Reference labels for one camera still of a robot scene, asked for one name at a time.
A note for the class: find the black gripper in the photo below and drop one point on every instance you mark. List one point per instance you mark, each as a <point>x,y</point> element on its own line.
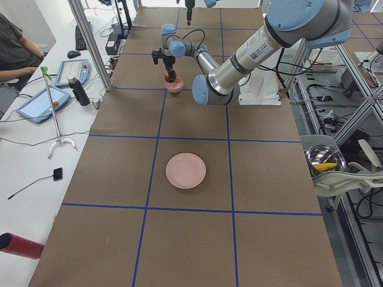
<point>188,5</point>
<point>169,61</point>

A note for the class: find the red apple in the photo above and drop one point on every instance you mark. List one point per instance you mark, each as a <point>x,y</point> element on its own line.
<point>170,77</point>

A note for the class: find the pink bowl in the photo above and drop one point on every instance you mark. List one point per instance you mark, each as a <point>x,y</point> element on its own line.
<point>176,86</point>

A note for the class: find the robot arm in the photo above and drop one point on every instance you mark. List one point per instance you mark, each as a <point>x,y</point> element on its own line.
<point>205,20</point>
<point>320,23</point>

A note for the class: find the pink plate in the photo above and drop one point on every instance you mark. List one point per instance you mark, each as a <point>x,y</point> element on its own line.
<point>185,170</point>

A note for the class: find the black power adapter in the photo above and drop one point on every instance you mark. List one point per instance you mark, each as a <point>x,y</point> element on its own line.
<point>112,44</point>

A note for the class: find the far teach pendant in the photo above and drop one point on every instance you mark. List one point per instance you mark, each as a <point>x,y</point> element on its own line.
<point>80,69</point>

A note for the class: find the teach pendant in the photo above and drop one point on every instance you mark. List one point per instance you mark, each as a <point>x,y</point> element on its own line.
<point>38,108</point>
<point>80,69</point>

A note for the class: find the black water bottle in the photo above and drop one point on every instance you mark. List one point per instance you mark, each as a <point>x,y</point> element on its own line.
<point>78,91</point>

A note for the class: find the black keyboard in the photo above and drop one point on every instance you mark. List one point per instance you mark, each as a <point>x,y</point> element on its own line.
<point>80,43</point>

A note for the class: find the black computer mouse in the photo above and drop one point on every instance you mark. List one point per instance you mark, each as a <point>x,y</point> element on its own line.
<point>72,54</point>

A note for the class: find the near teach pendant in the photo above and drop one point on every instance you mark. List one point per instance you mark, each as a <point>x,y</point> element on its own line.
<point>38,108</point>

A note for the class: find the small black device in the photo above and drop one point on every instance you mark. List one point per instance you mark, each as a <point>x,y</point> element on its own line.
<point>58,174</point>

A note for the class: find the seated person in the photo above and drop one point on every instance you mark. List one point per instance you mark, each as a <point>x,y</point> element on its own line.
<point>20,57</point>

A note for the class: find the white pot with food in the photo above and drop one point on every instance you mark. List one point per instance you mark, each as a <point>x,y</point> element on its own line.
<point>324,158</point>

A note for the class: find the white office chair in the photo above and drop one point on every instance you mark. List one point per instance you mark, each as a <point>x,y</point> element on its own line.
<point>337,183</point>

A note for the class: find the red bottle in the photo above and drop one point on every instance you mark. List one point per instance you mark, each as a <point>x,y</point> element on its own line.
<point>16,245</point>

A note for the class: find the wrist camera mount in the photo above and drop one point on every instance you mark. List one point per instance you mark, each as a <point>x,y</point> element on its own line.
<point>157,55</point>

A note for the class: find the aluminium frame post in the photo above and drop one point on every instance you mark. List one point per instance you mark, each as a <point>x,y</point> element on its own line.
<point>82,22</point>

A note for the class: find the white camera mast base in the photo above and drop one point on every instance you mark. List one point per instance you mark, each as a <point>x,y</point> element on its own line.
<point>259,88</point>

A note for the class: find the green handled grabber tool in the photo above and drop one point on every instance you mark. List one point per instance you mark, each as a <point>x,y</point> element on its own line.
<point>60,140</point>

